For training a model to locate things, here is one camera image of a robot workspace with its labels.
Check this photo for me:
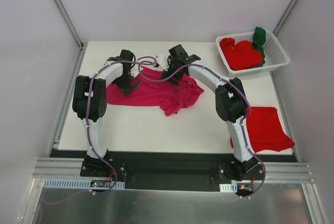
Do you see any green t shirt in basket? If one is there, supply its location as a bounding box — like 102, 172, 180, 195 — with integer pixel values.
252, 27, 266, 67

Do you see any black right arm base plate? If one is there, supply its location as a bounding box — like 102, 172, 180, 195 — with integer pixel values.
218, 158, 265, 181

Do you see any aluminium left frame rail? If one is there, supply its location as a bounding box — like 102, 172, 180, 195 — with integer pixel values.
47, 0, 86, 157

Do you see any folded red t shirt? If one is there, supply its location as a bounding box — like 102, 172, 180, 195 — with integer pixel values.
246, 107, 295, 153

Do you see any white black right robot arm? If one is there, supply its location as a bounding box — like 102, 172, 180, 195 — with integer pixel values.
159, 44, 257, 181

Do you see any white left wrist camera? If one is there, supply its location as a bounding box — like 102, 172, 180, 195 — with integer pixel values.
130, 66, 139, 78

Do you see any magenta t shirt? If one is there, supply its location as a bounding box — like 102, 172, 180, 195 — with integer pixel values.
106, 67, 204, 116

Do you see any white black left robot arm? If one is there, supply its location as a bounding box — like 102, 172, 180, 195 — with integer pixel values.
72, 50, 140, 176

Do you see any white cable duct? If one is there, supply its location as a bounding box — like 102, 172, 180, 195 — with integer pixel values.
44, 179, 125, 190
219, 183, 237, 193

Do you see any aluminium right frame rail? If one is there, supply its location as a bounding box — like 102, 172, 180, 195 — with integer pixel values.
272, 0, 299, 36

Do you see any white plastic laundry basket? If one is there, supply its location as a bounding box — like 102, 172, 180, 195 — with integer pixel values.
216, 30, 290, 78

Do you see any white left cable duct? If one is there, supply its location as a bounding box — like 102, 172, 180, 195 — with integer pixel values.
44, 179, 125, 190

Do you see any black centre base bar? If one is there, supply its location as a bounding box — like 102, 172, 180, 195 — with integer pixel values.
49, 150, 300, 192

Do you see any red t shirt in basket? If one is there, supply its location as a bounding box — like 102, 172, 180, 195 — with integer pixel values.
219, 38, 264, 71

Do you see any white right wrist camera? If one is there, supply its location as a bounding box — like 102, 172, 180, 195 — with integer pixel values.
155, 55, 169, 70

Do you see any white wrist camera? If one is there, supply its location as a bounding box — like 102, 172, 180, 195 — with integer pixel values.
130, 66, 139, 78
155, 55, 169, 70

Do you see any white right cable duct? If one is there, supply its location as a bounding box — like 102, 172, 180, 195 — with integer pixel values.
219, 183, 237, 193

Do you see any aluminium frame rail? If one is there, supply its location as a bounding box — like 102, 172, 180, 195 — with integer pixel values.
33, 158, 316, 184
272, 0, 299, 36
47, 0, 86, 157

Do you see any aluminium front frame rail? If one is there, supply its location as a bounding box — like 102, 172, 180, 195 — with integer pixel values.
33, 158, 316, 184

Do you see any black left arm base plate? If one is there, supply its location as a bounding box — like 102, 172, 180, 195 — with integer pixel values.
80, 156, 126, 179

